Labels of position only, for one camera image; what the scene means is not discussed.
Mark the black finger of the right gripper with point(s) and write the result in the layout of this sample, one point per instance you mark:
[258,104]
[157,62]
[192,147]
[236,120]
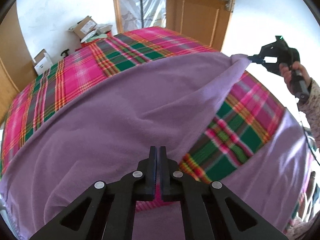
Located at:
[256,59]

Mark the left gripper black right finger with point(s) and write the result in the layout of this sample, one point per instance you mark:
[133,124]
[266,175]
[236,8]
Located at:
[210,211]

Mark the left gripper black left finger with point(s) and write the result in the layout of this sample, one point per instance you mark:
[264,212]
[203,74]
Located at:
[105,211]

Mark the purple fleece sweater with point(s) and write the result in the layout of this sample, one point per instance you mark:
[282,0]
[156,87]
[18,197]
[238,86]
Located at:
[172,102]

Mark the right floral sleeve forearm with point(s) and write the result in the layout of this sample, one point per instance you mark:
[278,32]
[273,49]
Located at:
[312,110]

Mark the person's right hand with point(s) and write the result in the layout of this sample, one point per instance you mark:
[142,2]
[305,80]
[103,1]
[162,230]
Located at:
[286,74]

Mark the pink plaid bed cover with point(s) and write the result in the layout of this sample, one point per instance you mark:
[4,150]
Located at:
[246,121]

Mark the wooden door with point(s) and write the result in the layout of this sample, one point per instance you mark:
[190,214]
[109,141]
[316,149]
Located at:
[203,20]

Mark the small white cardboard box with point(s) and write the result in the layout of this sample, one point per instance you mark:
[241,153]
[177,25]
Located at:
[42,62]

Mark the wooden wardrobe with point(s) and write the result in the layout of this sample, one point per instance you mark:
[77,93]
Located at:
[17,69]

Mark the brown cardboard box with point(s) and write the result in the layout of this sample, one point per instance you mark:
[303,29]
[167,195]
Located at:
[82,28]

